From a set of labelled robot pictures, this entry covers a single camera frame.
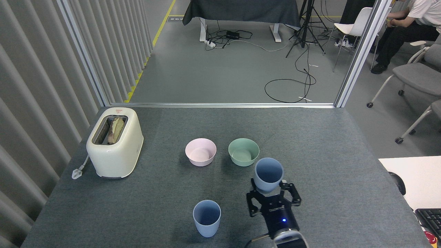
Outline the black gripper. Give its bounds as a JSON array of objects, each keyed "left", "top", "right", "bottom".
[{"left": 246, "top": 179, "right": 302, "bottom": 239}]

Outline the blue cup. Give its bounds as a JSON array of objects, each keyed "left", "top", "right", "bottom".
[
  {"left": 254, "top": 158, "right": 284, "bottom": 194},
  {"left": 193, "top": 200, "right": 221, "bottom": 238}
]

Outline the green bowl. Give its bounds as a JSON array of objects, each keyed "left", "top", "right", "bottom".
[{"left": 228, "top": 138, "right": 260, "bottom": 167}]

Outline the pink bowl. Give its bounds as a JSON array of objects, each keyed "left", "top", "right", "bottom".
[{"left": 185, "top": 138, "right": 217, "bottom": 167}]

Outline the black computer mouse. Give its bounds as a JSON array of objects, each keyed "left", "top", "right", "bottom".
[{"left": 388, "top": 172, "right": 407, "bottom": 196}]

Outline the white desk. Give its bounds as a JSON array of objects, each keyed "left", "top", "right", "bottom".
[{"left": 378, "top": 156, "right": 441, "bottom": 211}]

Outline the black keyboard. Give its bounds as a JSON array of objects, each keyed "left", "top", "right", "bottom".
[{"left": 414, "top": 208, "right": 441, "bottom": 240}]

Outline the white toaster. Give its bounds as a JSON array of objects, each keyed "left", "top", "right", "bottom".
[{"left": 86, "top": 107, "right": 144, "bottom": 179}]

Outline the grey chair on wheels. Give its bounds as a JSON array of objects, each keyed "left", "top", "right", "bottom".
[
  {"left": 366, "top": 41, "right": 441, "bottom": 109},
  {"left": 395, "top": 100, "right": 441, "bottom": 144}
]

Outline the black tripod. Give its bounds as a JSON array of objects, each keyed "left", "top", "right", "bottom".
[{"left": 285, "top": 0, "right": 329, "bottom": 58}]

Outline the toasted bread slice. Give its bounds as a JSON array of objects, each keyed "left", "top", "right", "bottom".
[{"left": 107, "top": 116, "right": 125, "bottom": 144}]

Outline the table with dark cloth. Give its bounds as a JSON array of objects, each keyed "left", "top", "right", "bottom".
[{"left": 182, "top": 0, "right": 301, "bottom": 43}]

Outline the white chair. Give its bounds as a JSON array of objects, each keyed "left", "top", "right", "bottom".
[{"left": 323, "top": 7, "right": 380, "bottom": 73}]

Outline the person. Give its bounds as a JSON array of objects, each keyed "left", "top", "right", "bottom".
[{"left": 370, "top": 0, "right": 441, "bottom": 75}]

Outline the silver frame rail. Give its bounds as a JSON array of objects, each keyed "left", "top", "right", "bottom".
[{"left": 110, "top": 103, "right": 335, "bottom": 109}]

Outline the black floor cable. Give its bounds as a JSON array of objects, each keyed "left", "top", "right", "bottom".
[{"left": 264, "top": 43, "right": 317, "bottom": 104}]

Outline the silver frame post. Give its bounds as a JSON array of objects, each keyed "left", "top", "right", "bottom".
[
  {"left": 334, "top": 0, "right": 393, "bottom": 108},
  {"left": 56, "top": 0, "right": 111, "bottom": 107}
]

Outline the white toaster cable with plug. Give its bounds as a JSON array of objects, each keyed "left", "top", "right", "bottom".
[{"left": 71, "top": 155, "right": 90, "bottom": 180}]

